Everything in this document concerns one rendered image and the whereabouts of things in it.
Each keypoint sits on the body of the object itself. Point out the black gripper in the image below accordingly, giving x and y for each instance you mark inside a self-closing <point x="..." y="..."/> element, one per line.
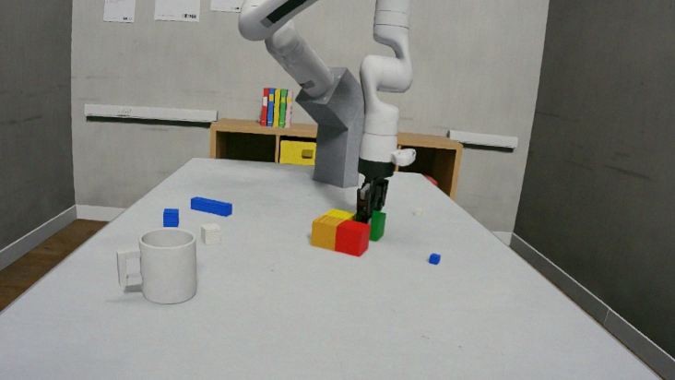
<point x="375" y="185"/>

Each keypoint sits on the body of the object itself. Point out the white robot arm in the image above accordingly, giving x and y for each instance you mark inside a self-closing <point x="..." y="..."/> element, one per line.
<point x="259" y="21"/>

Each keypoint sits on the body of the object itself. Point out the white mug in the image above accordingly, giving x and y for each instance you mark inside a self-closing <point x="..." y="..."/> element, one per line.
<point x="167" y="274"/>

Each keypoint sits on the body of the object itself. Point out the dark green cube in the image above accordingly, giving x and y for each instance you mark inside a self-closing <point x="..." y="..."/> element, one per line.
<point x="377" y="225"/>

